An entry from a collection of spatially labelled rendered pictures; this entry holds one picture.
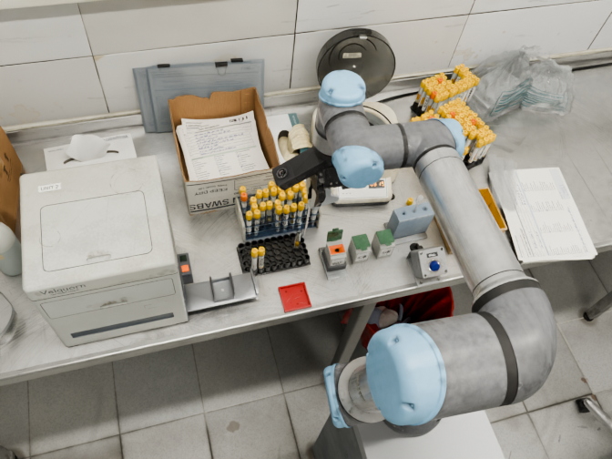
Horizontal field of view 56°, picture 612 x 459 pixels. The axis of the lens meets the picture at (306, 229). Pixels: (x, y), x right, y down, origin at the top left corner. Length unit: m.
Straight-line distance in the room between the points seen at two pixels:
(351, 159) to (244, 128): 0.76
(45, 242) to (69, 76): 0.56
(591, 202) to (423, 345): 1.23
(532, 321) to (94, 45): 1.19
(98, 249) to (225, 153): 0.54
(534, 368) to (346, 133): 0.45
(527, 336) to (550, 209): 1.05
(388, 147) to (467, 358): 0.39
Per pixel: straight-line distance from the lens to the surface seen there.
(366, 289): 1.45
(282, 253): 1.44
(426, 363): 0.67
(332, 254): 1.39
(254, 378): 2.25
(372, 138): 0.92
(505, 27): 1.93
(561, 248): 1.69
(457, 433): 1.34
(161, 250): 1.14
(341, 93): 0.95
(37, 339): 1.45
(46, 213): 1.23
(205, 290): 1.38
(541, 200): 1.75
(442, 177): 0.89
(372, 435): 1.30
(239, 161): 1.55
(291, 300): 1.41
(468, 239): 0.83
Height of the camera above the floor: 2.16
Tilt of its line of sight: 58 degrees down
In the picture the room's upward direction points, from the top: 10 degrees clockwise
